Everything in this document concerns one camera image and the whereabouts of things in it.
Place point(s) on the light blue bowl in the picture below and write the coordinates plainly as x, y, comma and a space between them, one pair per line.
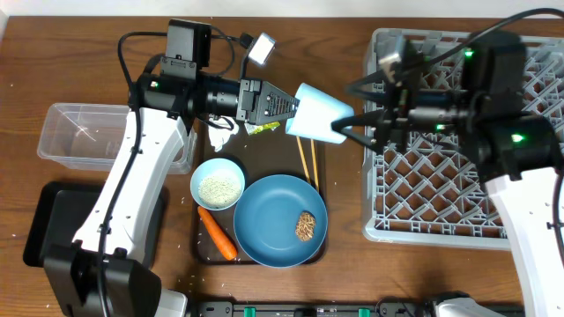
215, 166

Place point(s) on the yellow green snack wrapper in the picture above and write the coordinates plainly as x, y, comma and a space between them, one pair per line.
256, 129

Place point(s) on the clear plastic bin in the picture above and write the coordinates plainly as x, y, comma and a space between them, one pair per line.
94, 137

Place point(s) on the orange carrot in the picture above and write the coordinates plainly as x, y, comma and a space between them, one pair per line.
225, 246

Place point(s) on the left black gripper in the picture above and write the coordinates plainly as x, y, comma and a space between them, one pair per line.
248, 101

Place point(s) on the wooden chopstick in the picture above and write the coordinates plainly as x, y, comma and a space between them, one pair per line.
314, 163
303, 159

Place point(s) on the brown food clump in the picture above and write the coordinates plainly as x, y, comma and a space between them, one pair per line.
305, 226

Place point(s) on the light blue cup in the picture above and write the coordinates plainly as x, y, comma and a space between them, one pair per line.
315, 113

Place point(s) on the dark blue plate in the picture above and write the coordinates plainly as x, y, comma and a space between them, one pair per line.
267, 215

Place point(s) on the black waste tray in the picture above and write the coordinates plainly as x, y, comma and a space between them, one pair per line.
62, 208

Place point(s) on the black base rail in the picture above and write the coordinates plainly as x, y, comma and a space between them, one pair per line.
380, 309

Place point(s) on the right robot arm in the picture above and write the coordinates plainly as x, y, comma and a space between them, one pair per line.
517, 154

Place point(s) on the right wooden chopstick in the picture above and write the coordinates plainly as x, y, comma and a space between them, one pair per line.
314, 163

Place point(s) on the white napkin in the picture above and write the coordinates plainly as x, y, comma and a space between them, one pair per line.
220, 131

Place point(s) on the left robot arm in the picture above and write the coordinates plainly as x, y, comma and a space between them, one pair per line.
104, 269

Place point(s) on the white rice pile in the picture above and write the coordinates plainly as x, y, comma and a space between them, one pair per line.
219, 192

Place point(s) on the left wooden chopstick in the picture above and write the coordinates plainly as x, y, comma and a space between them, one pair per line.
303, 159

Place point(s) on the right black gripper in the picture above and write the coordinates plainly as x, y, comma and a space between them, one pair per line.
391, 122

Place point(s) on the grey dishwasher rack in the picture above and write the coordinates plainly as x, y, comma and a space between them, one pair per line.
431, 195

